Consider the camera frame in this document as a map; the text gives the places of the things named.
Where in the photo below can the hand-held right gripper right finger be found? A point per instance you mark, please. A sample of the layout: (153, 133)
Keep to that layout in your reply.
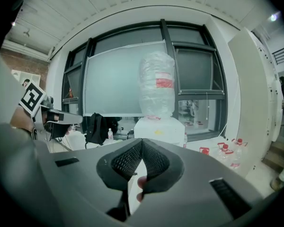
(191, 185)

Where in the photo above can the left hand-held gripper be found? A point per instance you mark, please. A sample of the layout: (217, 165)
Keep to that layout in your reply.
(32, 97)

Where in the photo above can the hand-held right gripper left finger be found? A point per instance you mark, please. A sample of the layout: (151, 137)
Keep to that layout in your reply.
(90, 185)

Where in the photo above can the white water dispenser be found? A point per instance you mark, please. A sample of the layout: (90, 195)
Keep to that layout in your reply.
(156, 128)

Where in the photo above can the person's left forearm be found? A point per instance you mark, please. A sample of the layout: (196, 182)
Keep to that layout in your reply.
(21, 119)

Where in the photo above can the small clear bottle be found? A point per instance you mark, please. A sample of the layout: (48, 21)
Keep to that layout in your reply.
(110, 134)

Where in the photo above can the person's right hand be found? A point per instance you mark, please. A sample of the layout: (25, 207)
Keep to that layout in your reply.
(142, 182)

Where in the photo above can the black backpack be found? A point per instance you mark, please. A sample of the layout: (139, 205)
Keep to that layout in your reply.
(95, 129)

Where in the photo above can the white window ledge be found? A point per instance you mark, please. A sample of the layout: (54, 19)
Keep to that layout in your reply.
(203, 142)

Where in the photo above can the small red-capped bottle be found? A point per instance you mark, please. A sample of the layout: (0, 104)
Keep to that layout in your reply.
(185, 141)

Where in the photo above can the frosted glass panel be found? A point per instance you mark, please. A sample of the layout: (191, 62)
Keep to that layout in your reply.
(109, 84)

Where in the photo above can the wooden platform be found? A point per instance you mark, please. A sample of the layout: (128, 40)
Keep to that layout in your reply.
(277, 155)

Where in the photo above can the white wall shelf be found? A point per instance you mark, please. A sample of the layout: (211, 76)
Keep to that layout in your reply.
(16, 75)

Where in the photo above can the black window frame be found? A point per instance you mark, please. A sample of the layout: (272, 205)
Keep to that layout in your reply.
(164, 32)

